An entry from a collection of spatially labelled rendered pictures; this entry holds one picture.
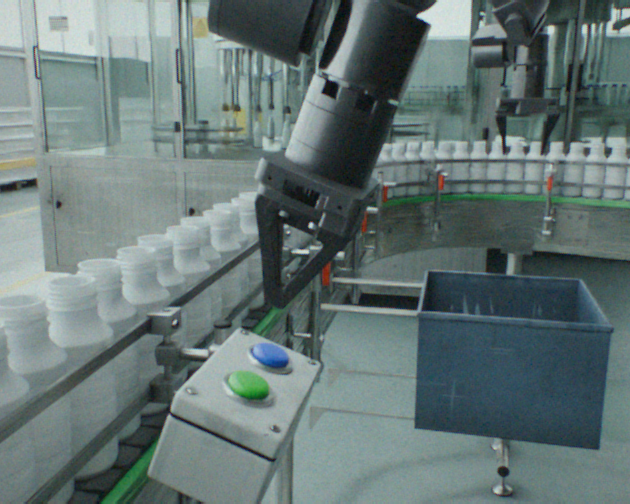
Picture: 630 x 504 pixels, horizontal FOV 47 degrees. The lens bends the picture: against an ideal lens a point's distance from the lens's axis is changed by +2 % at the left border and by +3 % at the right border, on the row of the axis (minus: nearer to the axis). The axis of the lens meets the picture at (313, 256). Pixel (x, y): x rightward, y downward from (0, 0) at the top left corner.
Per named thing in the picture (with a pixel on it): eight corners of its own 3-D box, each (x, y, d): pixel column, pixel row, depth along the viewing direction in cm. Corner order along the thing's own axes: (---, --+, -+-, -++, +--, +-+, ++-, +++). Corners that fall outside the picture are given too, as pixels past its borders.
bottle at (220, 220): (206, 342, 92) (203, 217, 89) (190, 328, 97) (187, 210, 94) (248, 334, 95) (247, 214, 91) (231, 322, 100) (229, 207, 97)
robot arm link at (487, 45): (522, 17, 116) (542, -14, 120) (456, 22, 123) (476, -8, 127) (534, 80, 123) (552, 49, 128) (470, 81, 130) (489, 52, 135)
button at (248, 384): (232, 379, 52) (238, 362, 52) (269, 395, 52) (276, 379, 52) (219, 395, 49) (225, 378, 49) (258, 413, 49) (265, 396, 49)
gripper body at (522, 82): (495, 108, 131) (499, 66, 130) (555, 108, 129) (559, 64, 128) (496, 109, 125) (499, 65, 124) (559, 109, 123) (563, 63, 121)
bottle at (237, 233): (244, 310, 106) (243, 201, 102) (252, 322, 100) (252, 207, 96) (204, 313, 104) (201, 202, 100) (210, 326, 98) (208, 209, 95)
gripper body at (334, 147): (249, 186, 42) (292, 63, 40) (289, 170, 52) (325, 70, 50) (349, 229, 41) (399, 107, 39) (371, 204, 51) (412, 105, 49)
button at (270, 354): (255, 350, 58) (261, 336, 58) (288, 365, 58) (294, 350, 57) (244, 364, 55) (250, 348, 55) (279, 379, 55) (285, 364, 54)
